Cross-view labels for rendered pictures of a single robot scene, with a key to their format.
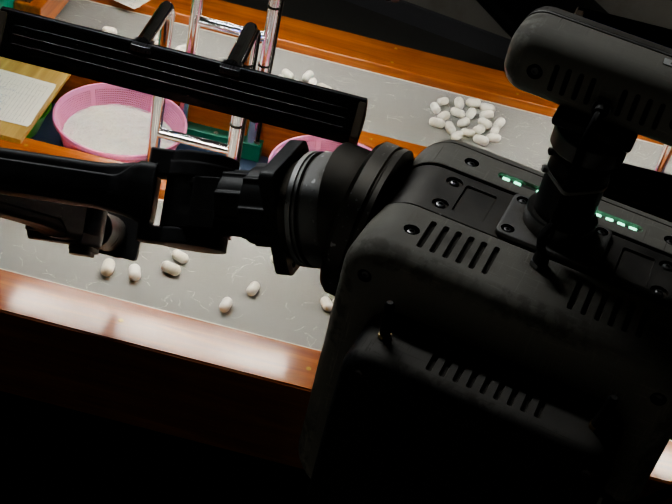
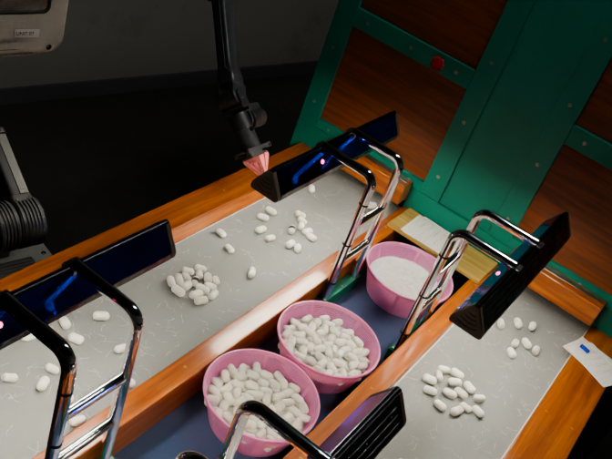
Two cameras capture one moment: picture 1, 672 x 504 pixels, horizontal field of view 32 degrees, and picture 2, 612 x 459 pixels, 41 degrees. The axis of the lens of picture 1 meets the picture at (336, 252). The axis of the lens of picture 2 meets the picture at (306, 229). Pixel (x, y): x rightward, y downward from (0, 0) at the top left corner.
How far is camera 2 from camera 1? 281 cm
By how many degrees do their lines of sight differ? 85
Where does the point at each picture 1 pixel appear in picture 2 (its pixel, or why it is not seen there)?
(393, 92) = not seen: outside the picture
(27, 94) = (434, 242)
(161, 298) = (239, 219)
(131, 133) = (405, 286)
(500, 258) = not seen: outside the picture
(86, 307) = (239, 186)
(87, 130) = (411, 270)
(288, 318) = (198, 252)
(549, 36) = not seen: outside the picture
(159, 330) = (209, 197)
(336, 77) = (481, 437)
